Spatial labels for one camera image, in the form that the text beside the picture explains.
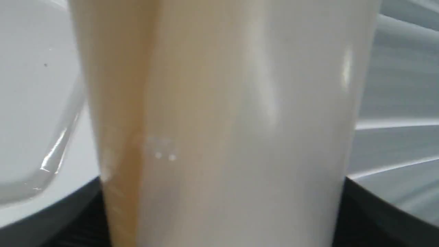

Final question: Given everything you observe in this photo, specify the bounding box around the grey fabric backdrop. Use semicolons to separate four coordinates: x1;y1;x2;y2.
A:
347;0;439;226

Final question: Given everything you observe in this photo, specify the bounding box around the clear plastic squeeze bottle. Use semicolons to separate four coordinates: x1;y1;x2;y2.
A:
68;0;381;247

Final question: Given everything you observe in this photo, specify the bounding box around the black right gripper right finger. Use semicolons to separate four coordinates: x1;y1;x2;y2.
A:
333;178;439;247

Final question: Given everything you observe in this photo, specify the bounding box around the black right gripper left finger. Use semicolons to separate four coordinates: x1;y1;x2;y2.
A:
0;178;111;247

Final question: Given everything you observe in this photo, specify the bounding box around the white plastic tray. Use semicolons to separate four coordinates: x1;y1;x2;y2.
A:
0;0;98;227

